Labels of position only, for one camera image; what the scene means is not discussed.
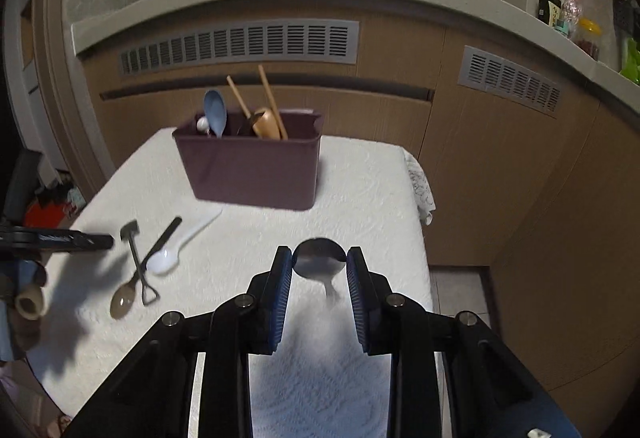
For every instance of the dark seasoning bottle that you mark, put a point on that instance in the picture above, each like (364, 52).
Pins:
(548, 11)

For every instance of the black shovel-shaped spoon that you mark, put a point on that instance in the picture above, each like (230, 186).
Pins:
(149, 294)

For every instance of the white lace tablecloth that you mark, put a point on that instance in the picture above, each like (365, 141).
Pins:
(319, 382)

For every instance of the maroon plastic utensil caddy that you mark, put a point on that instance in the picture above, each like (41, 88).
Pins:
(242, 170)

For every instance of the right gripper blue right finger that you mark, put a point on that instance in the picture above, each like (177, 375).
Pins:
(359, 284)

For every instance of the long grey vent grille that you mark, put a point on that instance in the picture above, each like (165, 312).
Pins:
(287, 40)

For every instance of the dark smiley-handle metal spoon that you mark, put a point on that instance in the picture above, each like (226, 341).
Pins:
(320, 260)

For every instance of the green packaging bag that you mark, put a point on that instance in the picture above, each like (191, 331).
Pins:
(630, 60)

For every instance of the yellow-lid jar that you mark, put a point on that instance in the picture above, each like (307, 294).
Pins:
(588, 36)

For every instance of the short grey vent grille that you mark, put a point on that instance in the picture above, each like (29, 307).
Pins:
(487, 72)

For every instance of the white plastic spoon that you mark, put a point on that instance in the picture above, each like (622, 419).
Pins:
(166, 259)

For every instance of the orange-cap plastic bottle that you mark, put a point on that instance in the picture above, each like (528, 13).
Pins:
(571, 13)

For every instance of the wooden chopstick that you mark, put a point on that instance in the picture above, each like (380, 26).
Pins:
(272, 102)

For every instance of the translucent brown black-handled spoon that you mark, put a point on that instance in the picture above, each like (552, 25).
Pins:
(119, 309)

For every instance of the wooden spoon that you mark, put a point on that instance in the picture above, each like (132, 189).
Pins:
(262, 122)

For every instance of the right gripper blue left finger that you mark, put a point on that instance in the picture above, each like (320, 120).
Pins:
(278, 287)

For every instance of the black hanging utensil basket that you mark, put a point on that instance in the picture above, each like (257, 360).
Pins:
(626, 18)

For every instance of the blue plastic spoon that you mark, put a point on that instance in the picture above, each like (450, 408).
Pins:
(215, 111)

